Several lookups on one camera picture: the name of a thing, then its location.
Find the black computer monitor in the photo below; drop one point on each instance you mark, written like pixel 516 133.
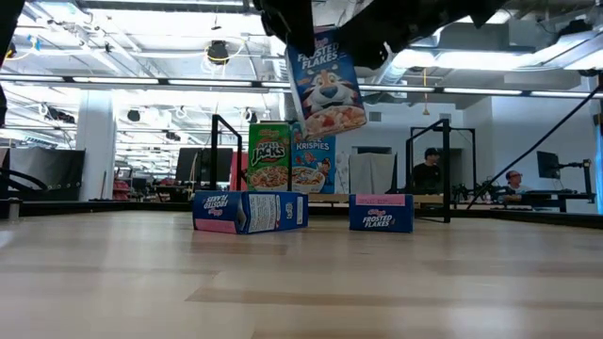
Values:
pixel 198 165

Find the green Apple Jacks cereal box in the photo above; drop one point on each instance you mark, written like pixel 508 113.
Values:
pixel 268 157

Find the grey cloth cover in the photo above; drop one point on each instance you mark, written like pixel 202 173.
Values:
pixel 372 174

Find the black fabric cover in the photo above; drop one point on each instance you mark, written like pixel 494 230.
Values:
pixel 47 174

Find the white pillar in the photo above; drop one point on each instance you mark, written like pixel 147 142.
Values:
pixel 96 150

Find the black desk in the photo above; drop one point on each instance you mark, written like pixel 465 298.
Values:
pixel 560 200

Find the black metal rig frame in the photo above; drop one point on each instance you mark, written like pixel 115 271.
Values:
pixel 473 155

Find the small wall vent grille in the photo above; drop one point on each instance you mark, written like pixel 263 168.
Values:
pixel 445 118
pixel 374 116

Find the person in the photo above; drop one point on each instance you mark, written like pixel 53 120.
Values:
pixel 427 176
pixel 514 188

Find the blue Rice Krispies cereal box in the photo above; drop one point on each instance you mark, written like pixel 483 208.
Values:
pixel 313 165

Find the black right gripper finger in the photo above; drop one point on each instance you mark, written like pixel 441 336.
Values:
pixel 287 21
pixel 374 54

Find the red panel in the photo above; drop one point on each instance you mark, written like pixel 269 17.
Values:
pixel 245 169

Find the black ceiling camera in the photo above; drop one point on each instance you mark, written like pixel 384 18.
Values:
pixel 218 52

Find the wooden shelf black metal legs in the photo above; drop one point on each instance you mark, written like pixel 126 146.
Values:
pixel 330 198

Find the black monitor on arm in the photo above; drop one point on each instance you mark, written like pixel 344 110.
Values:
pixel 549 165

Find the blue Frosted Flakes cereal box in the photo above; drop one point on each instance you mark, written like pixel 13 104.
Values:
pixel 380 219
pixel 327 94
pixel 264 212

